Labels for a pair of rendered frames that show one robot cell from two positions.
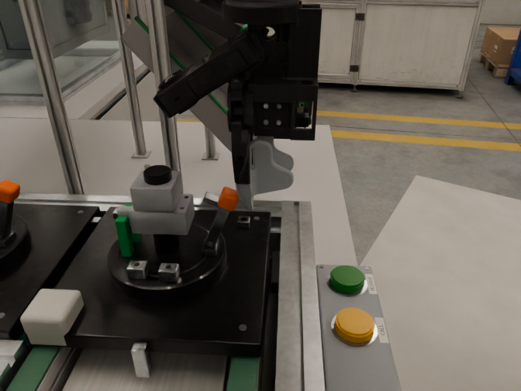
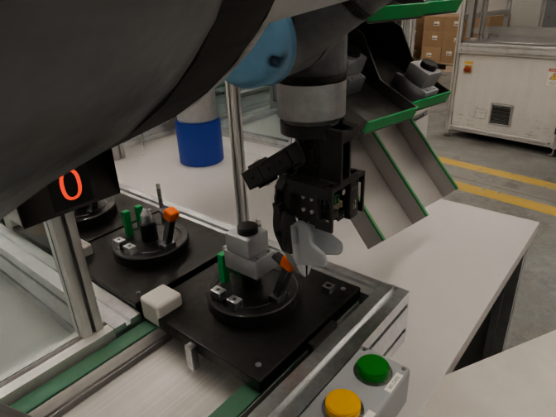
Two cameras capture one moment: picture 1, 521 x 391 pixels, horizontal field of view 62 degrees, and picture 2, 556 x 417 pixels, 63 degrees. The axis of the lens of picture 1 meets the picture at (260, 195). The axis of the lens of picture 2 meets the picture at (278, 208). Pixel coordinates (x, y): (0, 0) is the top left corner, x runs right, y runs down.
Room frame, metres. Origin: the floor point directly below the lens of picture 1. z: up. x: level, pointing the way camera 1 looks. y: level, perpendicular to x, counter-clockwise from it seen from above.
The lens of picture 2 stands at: (-0.01, -0.27, 1.39)
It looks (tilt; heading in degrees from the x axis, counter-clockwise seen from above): 26 degrees down; 37
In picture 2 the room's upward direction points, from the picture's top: 2 degrees counter-clockwise
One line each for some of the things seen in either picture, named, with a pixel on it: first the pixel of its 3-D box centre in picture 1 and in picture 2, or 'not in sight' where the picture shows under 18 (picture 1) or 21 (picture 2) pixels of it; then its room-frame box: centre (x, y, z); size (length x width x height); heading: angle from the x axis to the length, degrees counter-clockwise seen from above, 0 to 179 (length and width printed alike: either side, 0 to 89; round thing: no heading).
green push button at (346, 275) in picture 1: (346, 282); (372, 370); (0.39, -0.10, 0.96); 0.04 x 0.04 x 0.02
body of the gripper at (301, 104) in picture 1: (270, 72); (317, 171); (0.41, -0.01, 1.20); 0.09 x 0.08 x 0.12; 87
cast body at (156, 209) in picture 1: (152, 198); (243, 244); (0.42, 0.12, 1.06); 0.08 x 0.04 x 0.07; 87
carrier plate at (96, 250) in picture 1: (170, 267); (253, 302); (0.42, 0.11, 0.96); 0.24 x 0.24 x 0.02; 86
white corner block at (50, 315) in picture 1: (54, 316); (161, 305); (0.32, 0.22, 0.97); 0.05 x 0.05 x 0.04; 86
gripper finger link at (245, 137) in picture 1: (242, 140); (289, 218); (0.39, 0.02, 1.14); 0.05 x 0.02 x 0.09; 177
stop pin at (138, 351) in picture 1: (142, 359); (192, 357); (0.29, 0.12, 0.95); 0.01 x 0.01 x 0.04; 86
